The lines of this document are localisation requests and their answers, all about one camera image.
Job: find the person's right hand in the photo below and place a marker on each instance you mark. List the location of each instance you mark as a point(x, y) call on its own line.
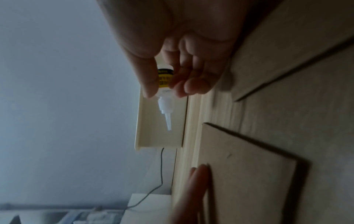
point(177, 21)

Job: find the brown cardboard sheet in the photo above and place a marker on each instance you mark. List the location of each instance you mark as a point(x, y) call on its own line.
point(282, 43)
point(249, 179)

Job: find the white glue bottle yellow label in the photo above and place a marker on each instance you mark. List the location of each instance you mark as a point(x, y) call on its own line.
point(165, 102)

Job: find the person's left hand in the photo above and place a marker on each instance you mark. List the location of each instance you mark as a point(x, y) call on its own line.
point(190, 196)

